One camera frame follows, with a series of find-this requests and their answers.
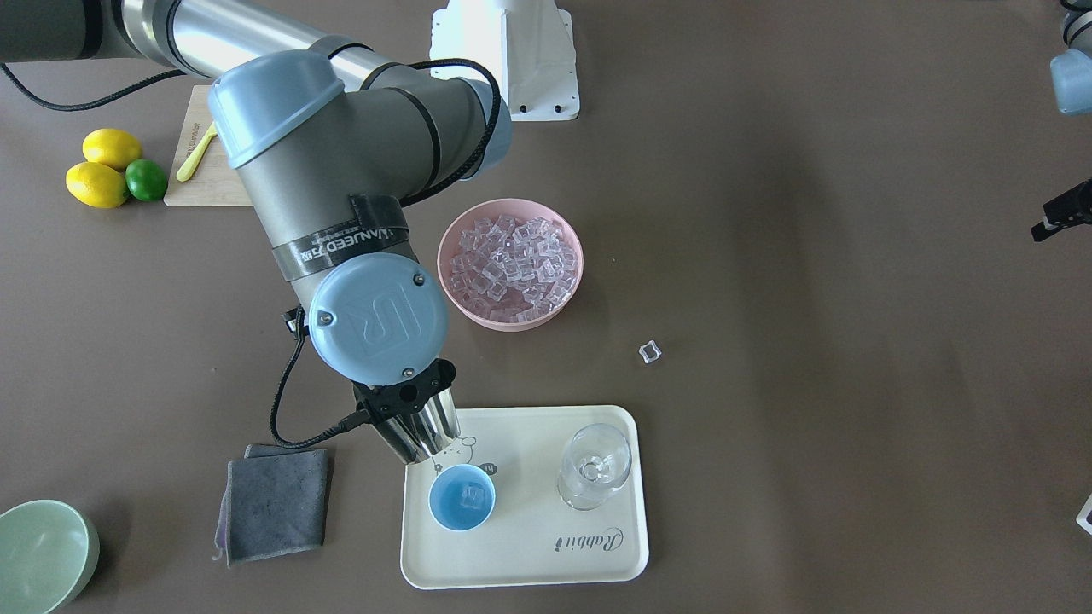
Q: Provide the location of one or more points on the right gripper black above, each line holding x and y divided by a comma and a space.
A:
441, 375

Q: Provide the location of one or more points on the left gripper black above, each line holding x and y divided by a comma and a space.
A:
1065, 210

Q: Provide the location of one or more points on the steel ice scoop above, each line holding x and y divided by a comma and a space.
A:
419, 436

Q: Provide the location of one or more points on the pink bowl of ice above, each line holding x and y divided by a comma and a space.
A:
510, 264

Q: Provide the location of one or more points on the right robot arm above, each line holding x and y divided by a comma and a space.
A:
331, 141

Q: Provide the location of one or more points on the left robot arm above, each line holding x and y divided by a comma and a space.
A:
1071, 78

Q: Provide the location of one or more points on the blue cup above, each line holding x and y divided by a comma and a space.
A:
462, 497

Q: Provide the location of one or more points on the stray clear ice cube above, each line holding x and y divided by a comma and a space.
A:
650, 352

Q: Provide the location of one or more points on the grey folded cloth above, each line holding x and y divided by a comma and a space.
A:
274, 503

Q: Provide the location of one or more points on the cream serving tray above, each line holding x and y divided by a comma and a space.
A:
532, 537

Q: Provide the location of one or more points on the clear wine glass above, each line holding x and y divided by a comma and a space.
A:
595, 465

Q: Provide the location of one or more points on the bamboo cutting board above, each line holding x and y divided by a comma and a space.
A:
213, 184

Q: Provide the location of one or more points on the yellow plastic knife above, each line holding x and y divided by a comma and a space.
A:
189, 166

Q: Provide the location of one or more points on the green lime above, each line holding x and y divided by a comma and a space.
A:
145, 180

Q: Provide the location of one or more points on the yellow lemon lower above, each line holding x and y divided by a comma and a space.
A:
97, 185

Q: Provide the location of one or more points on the yellow lemon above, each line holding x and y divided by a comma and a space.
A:
97, 185
112, 147

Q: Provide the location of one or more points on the mint green bowl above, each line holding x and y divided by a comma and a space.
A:
49, 552

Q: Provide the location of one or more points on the yellow lemon upper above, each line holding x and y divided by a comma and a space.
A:
112, 147

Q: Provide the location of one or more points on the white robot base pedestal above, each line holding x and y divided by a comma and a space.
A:
527, 46

